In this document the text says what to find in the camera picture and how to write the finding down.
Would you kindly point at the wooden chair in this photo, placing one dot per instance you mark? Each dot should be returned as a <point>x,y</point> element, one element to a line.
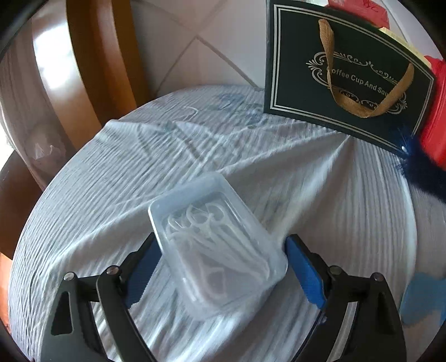
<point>97,69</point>

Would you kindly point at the clear floss pick box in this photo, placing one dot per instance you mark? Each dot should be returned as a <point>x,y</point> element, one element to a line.
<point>209,250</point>

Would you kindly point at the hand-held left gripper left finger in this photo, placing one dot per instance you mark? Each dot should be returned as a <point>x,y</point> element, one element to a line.
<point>143,275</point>

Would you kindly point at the blue cloth piece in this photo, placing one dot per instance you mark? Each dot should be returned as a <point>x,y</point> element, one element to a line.
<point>421,299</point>

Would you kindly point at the dark green gift bag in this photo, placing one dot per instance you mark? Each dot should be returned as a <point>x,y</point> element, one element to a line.
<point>296,69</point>

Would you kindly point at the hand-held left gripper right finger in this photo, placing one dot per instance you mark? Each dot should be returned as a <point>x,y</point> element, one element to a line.
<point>306,271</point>

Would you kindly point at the red gift bag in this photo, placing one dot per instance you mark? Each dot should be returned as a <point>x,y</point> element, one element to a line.
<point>435,121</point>
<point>369,12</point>

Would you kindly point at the white ribbed tablecloth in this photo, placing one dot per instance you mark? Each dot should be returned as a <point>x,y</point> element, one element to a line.
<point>278,174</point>

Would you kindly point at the dark blue fuzzy item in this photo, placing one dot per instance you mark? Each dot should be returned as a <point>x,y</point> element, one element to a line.
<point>425,174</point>

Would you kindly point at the cream card box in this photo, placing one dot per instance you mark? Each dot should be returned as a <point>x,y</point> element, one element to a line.
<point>404,43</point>

